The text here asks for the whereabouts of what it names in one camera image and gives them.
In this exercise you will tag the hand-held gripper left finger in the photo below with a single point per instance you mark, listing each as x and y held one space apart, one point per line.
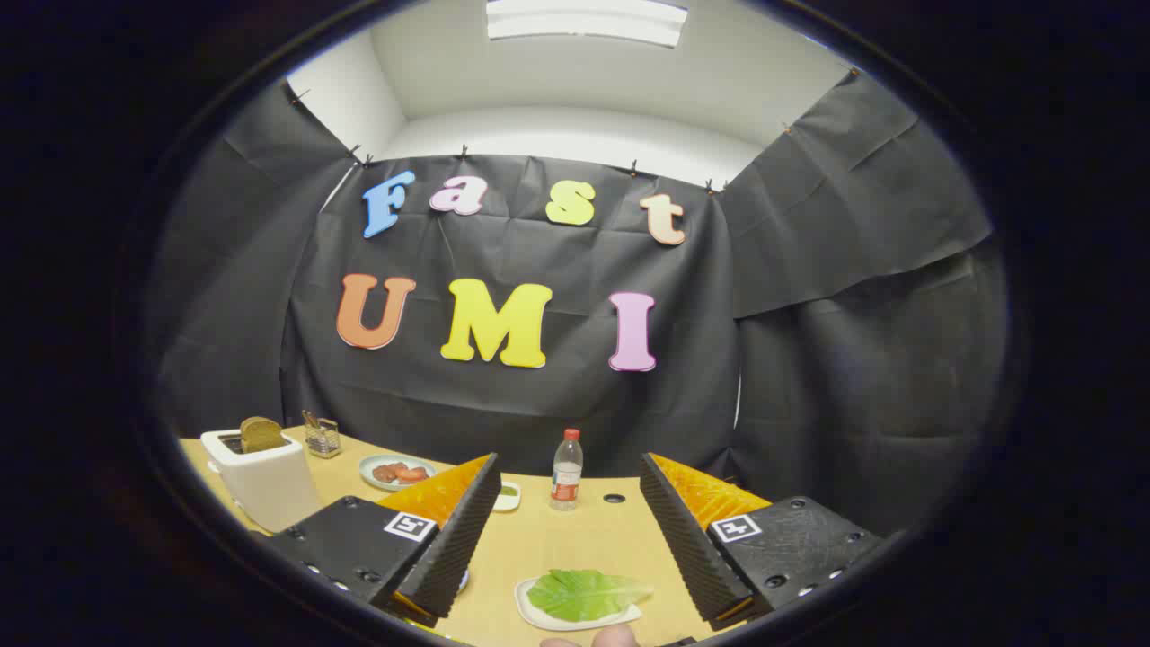
454 548

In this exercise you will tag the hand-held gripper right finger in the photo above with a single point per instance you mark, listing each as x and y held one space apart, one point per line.
685 548

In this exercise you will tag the green lettuce leaf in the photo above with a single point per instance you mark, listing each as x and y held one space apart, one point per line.
584 593

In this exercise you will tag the brown bread slice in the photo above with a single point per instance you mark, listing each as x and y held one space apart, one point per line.
262 435

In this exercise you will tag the white divided seasoning dish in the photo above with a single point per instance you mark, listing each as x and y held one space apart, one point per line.
508 499

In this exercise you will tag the red tomato slice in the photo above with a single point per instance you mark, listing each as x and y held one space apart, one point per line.
413 474

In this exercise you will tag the brown meat patty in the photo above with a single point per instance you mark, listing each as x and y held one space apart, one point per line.
384 473

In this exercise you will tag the small white plate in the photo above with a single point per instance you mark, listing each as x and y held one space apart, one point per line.
539 620

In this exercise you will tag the pale green plate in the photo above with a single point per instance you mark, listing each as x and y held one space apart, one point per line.
370 465

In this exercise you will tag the clear bottle with red label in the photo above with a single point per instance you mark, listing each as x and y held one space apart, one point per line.
567 472

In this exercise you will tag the white toaster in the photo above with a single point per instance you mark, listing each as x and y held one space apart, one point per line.
269 490

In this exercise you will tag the ceiling light panel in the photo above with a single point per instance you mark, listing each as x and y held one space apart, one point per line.
584 20

